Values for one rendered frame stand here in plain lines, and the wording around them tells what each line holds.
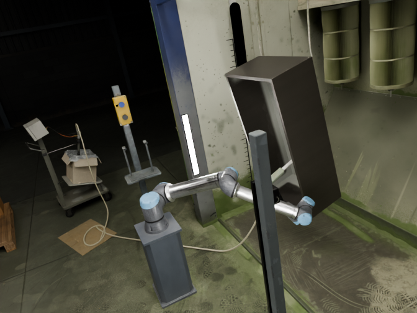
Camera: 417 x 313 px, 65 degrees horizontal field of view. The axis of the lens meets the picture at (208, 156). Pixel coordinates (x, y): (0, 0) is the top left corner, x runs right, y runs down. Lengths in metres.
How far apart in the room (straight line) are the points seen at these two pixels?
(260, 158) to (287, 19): 2.56
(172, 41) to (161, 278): 1.97
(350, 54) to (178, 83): 1.65
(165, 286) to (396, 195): 2.12
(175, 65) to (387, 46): 1.75
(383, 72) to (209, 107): 1.52
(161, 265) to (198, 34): 1.99
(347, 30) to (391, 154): 1.21
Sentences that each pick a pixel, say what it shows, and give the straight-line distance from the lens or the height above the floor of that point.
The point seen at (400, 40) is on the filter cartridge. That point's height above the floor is 1.64.
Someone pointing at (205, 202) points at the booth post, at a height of 0.30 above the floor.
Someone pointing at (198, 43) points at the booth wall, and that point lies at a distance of 3.13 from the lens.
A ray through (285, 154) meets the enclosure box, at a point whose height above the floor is 0.76.
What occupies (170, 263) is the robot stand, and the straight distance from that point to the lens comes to 2.68.
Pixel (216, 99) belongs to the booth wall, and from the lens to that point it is 3.24.
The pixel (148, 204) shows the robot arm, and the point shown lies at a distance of 2.47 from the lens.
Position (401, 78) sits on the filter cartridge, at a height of 1.34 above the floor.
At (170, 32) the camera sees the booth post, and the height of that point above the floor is 2.00.
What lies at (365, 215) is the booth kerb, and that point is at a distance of 3.47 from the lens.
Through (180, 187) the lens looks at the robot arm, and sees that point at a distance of 2.53.
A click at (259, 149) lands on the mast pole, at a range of 1.19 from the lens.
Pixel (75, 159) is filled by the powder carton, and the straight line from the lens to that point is 4.47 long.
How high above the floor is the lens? 2.03
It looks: 22 degrees down
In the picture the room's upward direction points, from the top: 11 degrees counter-clockwise
